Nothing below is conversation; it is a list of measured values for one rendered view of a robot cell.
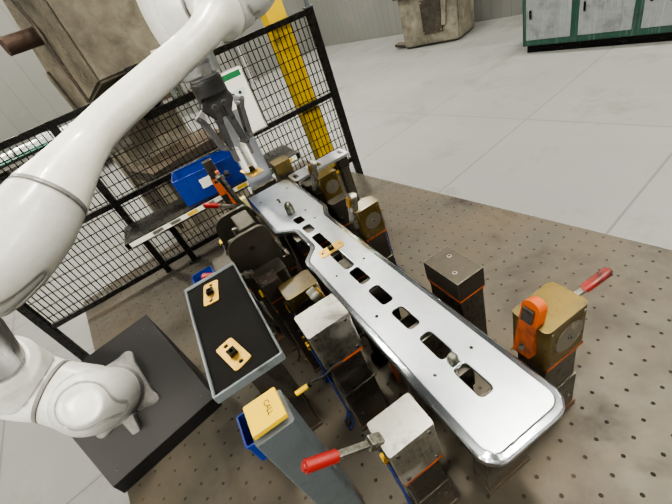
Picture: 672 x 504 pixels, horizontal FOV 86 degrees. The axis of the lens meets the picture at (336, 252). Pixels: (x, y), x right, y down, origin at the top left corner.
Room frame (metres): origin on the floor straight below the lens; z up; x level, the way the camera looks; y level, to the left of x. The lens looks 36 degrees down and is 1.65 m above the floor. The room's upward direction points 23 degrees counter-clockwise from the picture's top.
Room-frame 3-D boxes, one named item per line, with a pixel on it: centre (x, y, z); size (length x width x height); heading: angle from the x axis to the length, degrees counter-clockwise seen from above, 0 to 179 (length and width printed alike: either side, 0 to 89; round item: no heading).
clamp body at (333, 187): (1.37, -0.09, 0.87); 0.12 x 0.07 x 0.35; 105
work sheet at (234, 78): (1.92, 0.19, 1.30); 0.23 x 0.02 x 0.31; 105
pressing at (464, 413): (0.89, 0.00, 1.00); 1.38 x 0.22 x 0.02; 15
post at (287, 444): (0.35, 0.20, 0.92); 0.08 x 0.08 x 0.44; 15
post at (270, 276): (0.76, 0.19, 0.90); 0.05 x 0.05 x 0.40; 15
